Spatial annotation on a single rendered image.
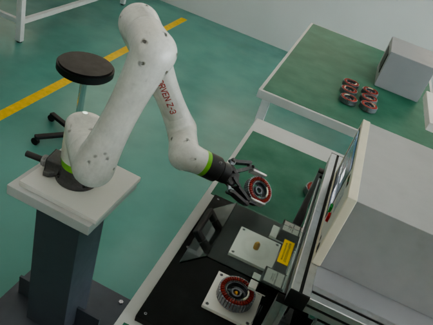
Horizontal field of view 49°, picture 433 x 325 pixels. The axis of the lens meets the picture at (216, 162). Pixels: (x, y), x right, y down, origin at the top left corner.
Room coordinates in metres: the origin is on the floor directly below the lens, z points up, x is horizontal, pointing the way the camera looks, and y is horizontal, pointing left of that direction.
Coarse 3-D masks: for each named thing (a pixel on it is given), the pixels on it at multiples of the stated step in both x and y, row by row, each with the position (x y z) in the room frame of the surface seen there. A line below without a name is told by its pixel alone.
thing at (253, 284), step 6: (252, 282) 0.97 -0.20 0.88; (258, 282) 0.97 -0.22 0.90; (252, 288) 0.95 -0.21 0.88; (258, 288) 0.95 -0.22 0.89; (264, 288) 0.95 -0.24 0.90; (270, 288) 0.95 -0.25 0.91; (264, 294) 0.94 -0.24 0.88; (270, 294) 0.94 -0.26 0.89; (276, 294) 0.94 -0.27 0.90; (288, 306) 0.93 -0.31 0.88; (300, 312) 0.93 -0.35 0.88
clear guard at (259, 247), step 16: (224, 208) 1.04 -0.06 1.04; (240, 208) 1.04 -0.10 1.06; (208, 224) 0.98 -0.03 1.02; (224, 224) 0.95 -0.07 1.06; (240, 224) 0.97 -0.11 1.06; (256, 224) 0.99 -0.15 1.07; (272, 224) 1.02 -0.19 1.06; (208, 240) 0.89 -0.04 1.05; (224, 240) 0.89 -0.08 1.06; (240, 240) 0.91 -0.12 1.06; (256, 240) 0.93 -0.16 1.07; (272, 240) 0.95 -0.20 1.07; (192, 256) 0.84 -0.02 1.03; (208, 256) 0.82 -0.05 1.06; (224, 256) 0.84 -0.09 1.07; (240, 256) 0.86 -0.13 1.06; (256, 256) 0.88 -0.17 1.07; (272, 256) 0.90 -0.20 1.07; (240, 272) 0.81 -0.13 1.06; (256, 272) 0.82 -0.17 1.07; (272, 272) 0.84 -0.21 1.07; (288, 272) 0.86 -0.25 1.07; (272, 288) 0.79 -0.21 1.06
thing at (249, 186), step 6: (252, 180) 1.49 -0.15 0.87; (258, 180) 1.51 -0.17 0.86; (264, 180) 1.53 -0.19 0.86; (246, 186) 1.47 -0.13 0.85; (252, 186) 1.47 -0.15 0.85; (258, 186) 1.50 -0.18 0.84; (264, 186) 1.51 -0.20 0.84; (270, 186) 1.53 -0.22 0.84; (246, 192) 1.46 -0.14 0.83; (252, 192) 1.45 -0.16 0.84; (258, 192) 1.50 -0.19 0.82; (264, 192) 1.50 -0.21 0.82; (270, 192) 1.50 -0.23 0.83; (258, 198) 1.45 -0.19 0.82; (264, 198) 1.47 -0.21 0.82; (270, 198) 1.49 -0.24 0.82
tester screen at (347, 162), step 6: (354, 138) 1.27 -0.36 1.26; (354, 144) 1.20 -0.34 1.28; (348, 150) 1.28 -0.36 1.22; (354, 150) 1.14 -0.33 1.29; (348, 156) 1.21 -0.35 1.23; (342, 162) 1.26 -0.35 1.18; (348, 162) 1.14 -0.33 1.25; (342, 168) 1.19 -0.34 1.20; (348, 168) 1.08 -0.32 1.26; (336, 174) 1.25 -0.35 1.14; (336, 192) 1.06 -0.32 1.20
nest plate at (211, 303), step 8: (216, 280) 1.04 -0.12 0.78; (216, 288) 1.00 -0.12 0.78; (232, 288) 1.02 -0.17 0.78; (208, 296) 0.96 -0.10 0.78; (256, 296) 1.03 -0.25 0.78; (208, 304) 0.94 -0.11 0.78; (216, 304) 0.95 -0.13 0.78; (256, 304) 0.99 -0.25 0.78; (216, 312) 0.92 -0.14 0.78; (224, 312) 0.93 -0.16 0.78; (232, 312) 0.94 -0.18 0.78; (248, 312) 0.96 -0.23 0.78; (232, 320) 0.91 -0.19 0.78; (240, 320) 0.92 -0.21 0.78; (248, 320) 0.93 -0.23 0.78
